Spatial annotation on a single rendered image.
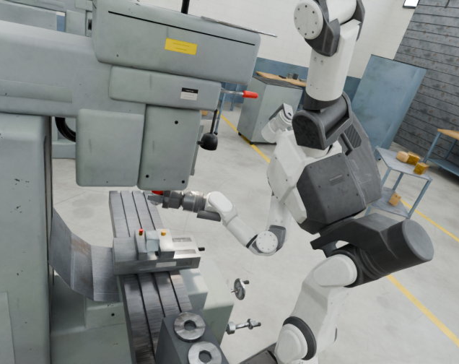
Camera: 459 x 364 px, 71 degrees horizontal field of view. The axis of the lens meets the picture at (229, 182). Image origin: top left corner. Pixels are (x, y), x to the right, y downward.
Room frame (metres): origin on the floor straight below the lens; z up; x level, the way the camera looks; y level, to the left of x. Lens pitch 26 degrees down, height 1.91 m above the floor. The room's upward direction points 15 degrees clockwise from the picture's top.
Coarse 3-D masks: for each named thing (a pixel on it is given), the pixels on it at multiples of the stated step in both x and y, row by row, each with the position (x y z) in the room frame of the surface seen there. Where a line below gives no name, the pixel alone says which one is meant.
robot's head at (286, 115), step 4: (284, 104) 1.11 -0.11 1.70; (280, 108) 1.11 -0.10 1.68; (284, 108) 1.09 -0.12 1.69; (288, 108) 1.11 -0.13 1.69; (276, 112) 1.12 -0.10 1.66; (280, 112) 1.09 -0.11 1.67; (284, 112) 1.08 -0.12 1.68; (288, 112) 1.09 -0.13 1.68; (292, 112) 1.10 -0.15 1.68; (272, 116) 1.13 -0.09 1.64; (280, 116) 1.07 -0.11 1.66; (284, 116) 1.07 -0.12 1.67; (288, 116) 1.07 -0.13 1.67; (292, 116) 1.08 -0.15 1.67; (284, 120) 1.07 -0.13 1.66; (288, 120) 1.07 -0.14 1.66; (288, 124) 1.06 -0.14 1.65
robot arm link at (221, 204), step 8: (216, 192) 1.11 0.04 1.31; (208, 200) 1.08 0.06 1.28; (216, 200) 1.07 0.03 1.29; (224, 200) 1.08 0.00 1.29; (216, 208) 1.05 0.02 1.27; (224, 208) 1.05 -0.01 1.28; (232, 208) 1.07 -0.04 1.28; (224, 216) 1.03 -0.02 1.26; (232, 216) 1.05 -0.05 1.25; (224, 224) 1.04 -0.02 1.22
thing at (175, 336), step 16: (176, 320) 0.64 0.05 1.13; (192, 320) 0.65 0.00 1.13; (160, 336) 0.63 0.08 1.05; (176, 336) 0.60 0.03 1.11; (192, 336) 0.60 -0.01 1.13; (208, 336) 0.62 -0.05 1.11; (160, 352) 0.62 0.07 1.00; (176, 352) 0.55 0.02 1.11; (192, 352) 0.55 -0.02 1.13; (208, 352) 0.57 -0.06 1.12
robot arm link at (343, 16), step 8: (320, 0) 0.73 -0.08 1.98; (328, 0) 0.74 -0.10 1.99; (336, 0) 0.75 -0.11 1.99; (344, 0) 0.76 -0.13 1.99; (352, 0) 0.78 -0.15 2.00; (328, 8) 0.73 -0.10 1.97; (336, 8) 0.75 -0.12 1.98; (344, 8) 0.76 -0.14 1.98; (352, 8) 0.78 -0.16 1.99; (328, 16) 0.73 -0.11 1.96; (336, 16) 0.75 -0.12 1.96; (344, 16) 0.77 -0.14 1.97
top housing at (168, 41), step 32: (96, 0) 0.89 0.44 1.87; (128, 0) 0.94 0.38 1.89; (96, 32) 0.86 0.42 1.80; (128, 32) 0.88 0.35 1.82; (160, 32) 0.92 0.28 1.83; (192, 32) 0.96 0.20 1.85; (224, 32) 1.01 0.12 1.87; (256, 32) 1.08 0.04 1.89; (128, 64) 0.89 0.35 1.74; (160, 64) 0.93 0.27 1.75; (192, 64) 0.97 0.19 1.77; (224, 64) 1.02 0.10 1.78
